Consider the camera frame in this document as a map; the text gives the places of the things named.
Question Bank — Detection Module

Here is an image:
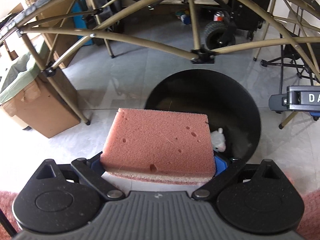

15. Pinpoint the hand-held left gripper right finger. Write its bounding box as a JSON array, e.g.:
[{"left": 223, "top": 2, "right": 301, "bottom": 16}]
[{"left": 192, "top": 156, "right": 285, "bottom": 201}]

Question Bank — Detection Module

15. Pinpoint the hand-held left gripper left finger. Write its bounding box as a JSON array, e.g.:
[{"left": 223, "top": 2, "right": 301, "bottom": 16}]
[{"left": 33, "top": 155, "right": 125, "bottom": 201}]

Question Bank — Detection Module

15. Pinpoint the white plush toy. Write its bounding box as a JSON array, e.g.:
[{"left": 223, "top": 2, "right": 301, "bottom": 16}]
[{"left": 210, "top": 127, "right": 227, "bottom": 153}]

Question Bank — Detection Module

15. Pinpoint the pink layered sponge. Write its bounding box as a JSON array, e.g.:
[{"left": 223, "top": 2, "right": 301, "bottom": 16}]
[{"left": 100, "top": 107, "right": 217, "bottom": 187}]

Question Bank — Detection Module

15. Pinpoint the black trash bin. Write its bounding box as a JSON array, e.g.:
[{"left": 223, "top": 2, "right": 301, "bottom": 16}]
[{"left": 144, "top": 69, "right": 262, "bottom": 164}]

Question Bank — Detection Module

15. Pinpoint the black folding chair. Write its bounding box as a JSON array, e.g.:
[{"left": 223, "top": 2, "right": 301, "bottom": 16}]
[{"left": 260, "top": 0, "right": 320, "bottom": 85}]

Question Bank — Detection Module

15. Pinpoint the cardboard box with green liner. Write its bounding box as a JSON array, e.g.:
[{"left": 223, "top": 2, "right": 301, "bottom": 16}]
[{"left": 0, "top": 39, "right": 80, "bottom": 139}]

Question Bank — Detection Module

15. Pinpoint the olive folding table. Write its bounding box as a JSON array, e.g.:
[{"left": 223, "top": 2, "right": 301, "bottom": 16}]
[{"left": 0, "top": 0, "right": 320, "bottom": 130}]

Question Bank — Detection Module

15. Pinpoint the person's fuzzy clothing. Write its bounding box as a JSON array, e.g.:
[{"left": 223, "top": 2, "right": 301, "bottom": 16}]
[{"left": 0, "top": 189, "right": 320, "bottom": 240}]

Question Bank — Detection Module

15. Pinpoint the blue green bottle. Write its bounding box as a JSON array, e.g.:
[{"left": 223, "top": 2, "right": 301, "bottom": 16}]
[{"left": 176, "top": 9, "right": 192, "bottom": 25}]

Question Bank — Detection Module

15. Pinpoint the teal box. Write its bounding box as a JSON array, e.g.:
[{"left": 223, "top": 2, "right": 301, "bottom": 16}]
[{"left": 71, "top": 0, "right": 95, "bottom": 30}]

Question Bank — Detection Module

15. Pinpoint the black storage case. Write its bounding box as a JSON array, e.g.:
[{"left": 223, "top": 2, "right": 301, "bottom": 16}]
[{"left": 87, "top": 0, "right": 123, "bottom": 28}]

